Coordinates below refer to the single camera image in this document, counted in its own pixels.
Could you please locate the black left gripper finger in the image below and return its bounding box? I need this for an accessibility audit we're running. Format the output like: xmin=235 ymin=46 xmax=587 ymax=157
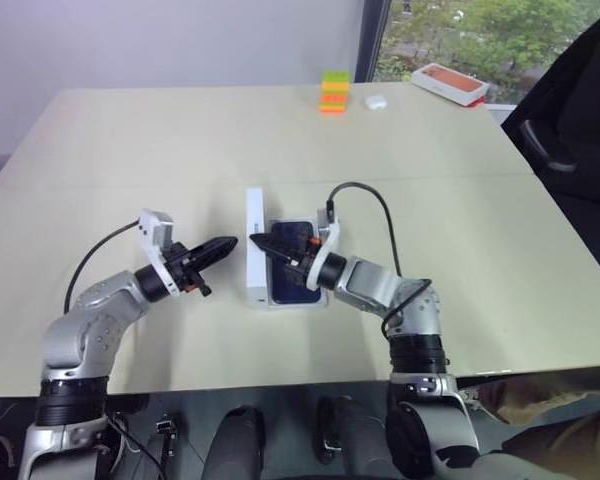
xmin=186 ymin=236 xmax=239 ymax=262
xmin=194 ymin=251 xmax=232 ymax=274

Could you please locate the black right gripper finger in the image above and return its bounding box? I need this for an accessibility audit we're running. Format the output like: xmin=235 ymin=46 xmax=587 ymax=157
xmin=258 ymin=231 xmax=312 ymax=257
xmin=248 ymin=233 xmax=300 ymax=267

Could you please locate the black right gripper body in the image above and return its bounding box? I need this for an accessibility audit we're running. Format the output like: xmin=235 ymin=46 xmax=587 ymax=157
xmin=284 ymin=241 xmax=322 ymax=288

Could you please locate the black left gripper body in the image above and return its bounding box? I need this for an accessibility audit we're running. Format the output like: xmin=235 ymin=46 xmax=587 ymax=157
xmin=165 ymin=241 xmax=214 ymax=300

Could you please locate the dark blue smartphone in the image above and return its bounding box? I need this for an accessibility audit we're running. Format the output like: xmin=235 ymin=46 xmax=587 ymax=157
xmin=268 ymin=219 xmax=328 ymax=306

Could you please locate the white box with brown insert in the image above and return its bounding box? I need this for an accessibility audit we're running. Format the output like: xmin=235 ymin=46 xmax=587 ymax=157
xmin=265 ymin=217 xmax=332 ymax=311

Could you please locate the orange and white box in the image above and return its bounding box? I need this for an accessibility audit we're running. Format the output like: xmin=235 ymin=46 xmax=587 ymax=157
xmin=410 ymin=62 xmax=492 ymax=109

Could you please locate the green orange block stack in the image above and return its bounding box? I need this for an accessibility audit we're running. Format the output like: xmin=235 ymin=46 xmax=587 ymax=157
xmin=319 ymin=70 xmax=353 ymax=117

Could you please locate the dark rounded shape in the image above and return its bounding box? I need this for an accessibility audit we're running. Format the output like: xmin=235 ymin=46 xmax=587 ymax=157
xmin=206 ymin=405 xmax=267 ymax=480
xmin=316 ymin=395 xmax=407 ymax=480

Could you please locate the person's leg in brown trousers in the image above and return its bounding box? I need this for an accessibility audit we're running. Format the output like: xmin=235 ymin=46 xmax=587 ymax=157
xmin=472 ymin=370 xmax=600 ymax=480

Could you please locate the black office chair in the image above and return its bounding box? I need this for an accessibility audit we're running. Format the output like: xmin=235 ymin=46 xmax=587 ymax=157
xmin=499 ymin=7 xmax=600 ymax=297

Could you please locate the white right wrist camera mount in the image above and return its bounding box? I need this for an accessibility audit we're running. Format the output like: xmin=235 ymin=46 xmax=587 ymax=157
xmin=306 ymin=206 xmax=343 ymax=292

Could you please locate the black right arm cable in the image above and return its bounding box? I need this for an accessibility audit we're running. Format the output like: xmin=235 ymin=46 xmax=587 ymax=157
xmin=325 ymin=181 xmax=434 ymax=337

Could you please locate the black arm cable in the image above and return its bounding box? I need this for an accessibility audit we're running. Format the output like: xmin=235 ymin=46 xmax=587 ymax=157
xmin=64 ymin=218 xmax=144 ymax=312
xmin=325 ymin=181 xmax=434 ymax=337

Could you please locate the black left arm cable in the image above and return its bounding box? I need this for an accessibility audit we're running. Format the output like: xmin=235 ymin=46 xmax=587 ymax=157
xmin=64 ymin=218 xmax=144 ymax=312

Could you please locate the black table leg bracket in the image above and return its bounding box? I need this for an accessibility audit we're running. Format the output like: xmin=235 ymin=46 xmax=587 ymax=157
xmin=147 ymin=411 xmax=181 ymax=480

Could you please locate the dark window frame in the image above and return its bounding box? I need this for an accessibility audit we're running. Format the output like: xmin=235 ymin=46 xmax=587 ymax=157
xmin=353 ymin=0 xmax=395 ymax=85

